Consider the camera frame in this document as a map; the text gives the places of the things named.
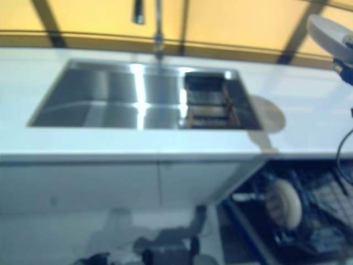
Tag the chrome gooseneck faucet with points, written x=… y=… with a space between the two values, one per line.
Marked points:
x=158 y=27

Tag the white cabinet door beside dishwasher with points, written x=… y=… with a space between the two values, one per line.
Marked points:
x=198 y=179

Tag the stainless steel sink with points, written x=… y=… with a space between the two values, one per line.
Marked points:
x=110 y=96

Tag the robot right leg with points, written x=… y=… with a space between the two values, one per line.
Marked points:
x=209 y=259

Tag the wide white cabinet door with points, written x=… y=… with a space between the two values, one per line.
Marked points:
x=82 y=185

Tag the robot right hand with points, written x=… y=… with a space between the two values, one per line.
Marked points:
x=344 y=66

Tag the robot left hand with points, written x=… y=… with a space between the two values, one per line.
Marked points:
x=93 y=259

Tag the built-in dishwasher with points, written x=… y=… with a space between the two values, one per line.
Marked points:
x=289 y=220

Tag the cream ceramic plate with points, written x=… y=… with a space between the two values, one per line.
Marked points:
x=284 y=204
x=328 y=36

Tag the black sink dish rack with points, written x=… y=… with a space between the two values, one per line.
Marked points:
x=209 y=102

